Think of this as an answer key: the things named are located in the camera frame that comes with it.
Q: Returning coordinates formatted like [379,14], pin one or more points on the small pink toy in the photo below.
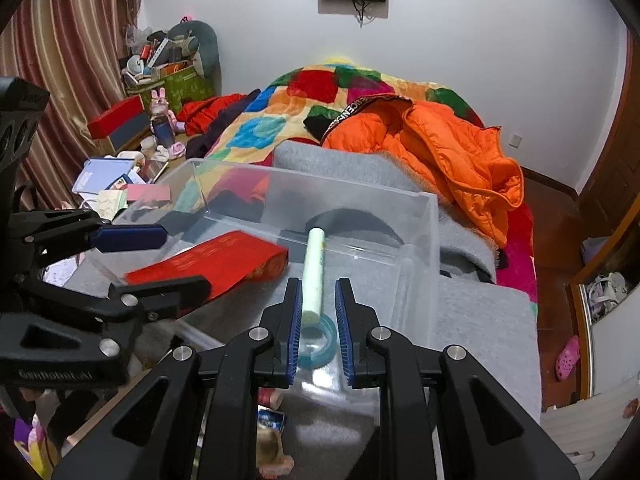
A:
[175,150]

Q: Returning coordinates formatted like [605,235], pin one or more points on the orange puffer jacket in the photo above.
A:
[440,150]

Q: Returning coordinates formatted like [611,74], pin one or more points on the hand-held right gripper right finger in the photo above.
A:
[345,332]

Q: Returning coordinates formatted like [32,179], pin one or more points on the pink rabbit toy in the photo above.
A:
[161,102]

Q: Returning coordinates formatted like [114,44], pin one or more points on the dark green cushion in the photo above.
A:
[205,42]

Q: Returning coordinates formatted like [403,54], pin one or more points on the wooden door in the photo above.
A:
[612,150]

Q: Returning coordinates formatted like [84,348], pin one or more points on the dark purple garment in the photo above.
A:
[220,130]

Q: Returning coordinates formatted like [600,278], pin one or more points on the blue white snack packet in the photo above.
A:
[271,420]

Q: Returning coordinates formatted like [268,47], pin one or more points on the dark blue bottle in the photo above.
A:
[163,132]

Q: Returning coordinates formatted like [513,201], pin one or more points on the wooden wardrobe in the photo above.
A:
[610,340]

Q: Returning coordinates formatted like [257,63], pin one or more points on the red paper packet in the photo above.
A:
[225,257]

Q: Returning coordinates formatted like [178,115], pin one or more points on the grey fleece cloth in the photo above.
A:
[480,320]

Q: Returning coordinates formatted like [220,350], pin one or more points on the pale green tube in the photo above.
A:
[314,275]

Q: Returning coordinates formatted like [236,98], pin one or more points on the striped brown curtain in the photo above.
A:
[65,35]

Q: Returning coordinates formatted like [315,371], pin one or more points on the lilac bag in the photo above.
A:
[595,251]

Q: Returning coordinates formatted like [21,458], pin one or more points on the pale green card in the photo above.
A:
[110,205]

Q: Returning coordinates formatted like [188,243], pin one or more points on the clear teal tape roll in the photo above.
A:
[312,361]

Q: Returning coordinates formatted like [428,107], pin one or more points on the colourful patchwork blanket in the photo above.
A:
[280,105]

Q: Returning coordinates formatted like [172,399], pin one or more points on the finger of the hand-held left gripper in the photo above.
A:
[130,238]
[160,292]

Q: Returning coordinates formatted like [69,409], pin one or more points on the red garment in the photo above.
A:
[200,112]

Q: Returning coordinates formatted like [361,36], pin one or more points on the pile of small household clutter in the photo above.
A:
[160,52]

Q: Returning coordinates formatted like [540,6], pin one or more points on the green cardboard box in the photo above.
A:
[185,90]

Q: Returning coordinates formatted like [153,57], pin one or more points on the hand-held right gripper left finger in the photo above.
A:
[293,332]

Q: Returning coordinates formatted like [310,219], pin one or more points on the pink clog shoe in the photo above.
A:
[567,357]

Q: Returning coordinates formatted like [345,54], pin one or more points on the clear plastic storage box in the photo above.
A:
[350,210]

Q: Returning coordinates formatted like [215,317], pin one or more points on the light blue booklet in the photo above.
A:
[100,175]

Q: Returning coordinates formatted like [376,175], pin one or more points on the pink card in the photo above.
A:
[149,193]

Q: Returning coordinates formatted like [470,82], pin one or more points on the red gift box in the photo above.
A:
[117,115]

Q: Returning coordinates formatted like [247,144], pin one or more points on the white wall socket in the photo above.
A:
[515,140]

